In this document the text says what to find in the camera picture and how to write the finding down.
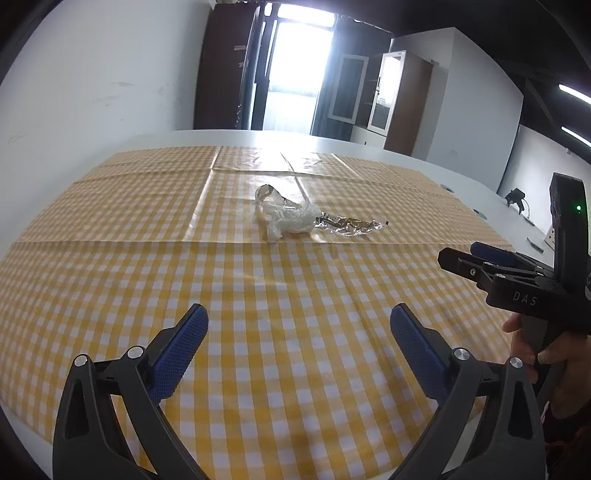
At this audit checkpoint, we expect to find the dark wooden cabinet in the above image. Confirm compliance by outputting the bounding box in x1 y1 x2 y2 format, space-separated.
193 2 273 131

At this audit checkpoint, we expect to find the small black device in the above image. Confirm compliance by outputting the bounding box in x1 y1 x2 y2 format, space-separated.
505 188 527 215

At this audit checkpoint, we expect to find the ceiling strip light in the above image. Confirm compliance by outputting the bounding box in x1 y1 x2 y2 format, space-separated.
558 83 591 103
561 124 591 148

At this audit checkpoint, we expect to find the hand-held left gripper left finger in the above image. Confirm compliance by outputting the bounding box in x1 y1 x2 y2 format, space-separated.
53 304 209 480

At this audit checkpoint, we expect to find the clear plastic bag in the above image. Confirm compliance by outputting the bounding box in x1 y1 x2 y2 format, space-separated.
255 183 319 241

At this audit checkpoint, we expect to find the clear gold snack wrapper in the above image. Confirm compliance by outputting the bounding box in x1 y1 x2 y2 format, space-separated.
314 211 389 235

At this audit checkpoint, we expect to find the white framed glass cabinet door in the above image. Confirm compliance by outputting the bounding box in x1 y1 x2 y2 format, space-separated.
329 53 369 123

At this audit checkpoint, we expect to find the glass balcony door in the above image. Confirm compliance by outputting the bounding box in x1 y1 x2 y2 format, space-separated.
252 2 335 134

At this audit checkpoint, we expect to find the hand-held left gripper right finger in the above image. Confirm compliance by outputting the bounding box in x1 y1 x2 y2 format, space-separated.
388 304 548 480

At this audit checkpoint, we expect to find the person's right forearm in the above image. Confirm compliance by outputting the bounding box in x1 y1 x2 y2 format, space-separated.
541 406 591 480

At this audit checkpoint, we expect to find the person's right hand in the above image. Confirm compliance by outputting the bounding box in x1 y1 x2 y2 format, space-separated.
502 314 591 421

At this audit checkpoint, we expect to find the yellow checked tablecloth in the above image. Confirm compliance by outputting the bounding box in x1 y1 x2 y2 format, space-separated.
0 145 515 480

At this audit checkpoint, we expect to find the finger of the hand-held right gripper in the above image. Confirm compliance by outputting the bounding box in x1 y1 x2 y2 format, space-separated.
470 242 543 274
438 248 555 296

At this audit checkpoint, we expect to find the brown cabinet with white doors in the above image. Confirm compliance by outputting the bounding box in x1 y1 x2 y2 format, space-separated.
353 50 435 158

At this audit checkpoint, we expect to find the dark blue curtain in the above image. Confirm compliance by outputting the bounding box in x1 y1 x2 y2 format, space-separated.
311 14 393 141

